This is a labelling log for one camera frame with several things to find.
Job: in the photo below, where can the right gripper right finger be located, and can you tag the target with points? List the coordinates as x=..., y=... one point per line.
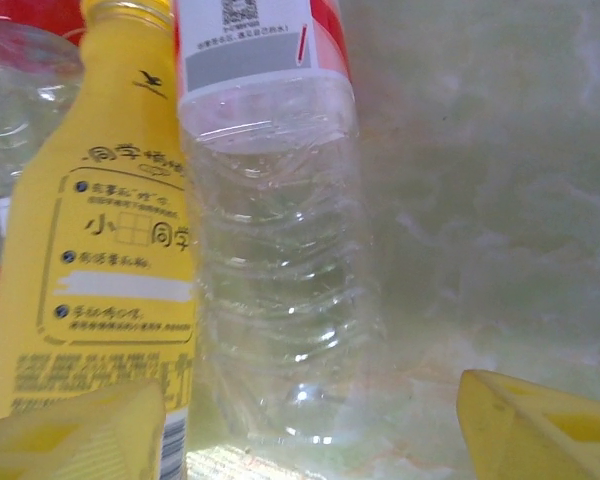
x=545, y=440

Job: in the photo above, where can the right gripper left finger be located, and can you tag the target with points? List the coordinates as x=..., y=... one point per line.
x=70, y=440

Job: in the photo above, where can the yellow plastic bottle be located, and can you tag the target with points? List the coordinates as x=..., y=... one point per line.
x=105, y=250

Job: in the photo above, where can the clear bottle white-red label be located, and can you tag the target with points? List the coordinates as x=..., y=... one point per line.
x=280, y=250

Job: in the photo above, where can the bottle with colourful red label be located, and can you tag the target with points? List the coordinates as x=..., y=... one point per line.
x=10, y=100

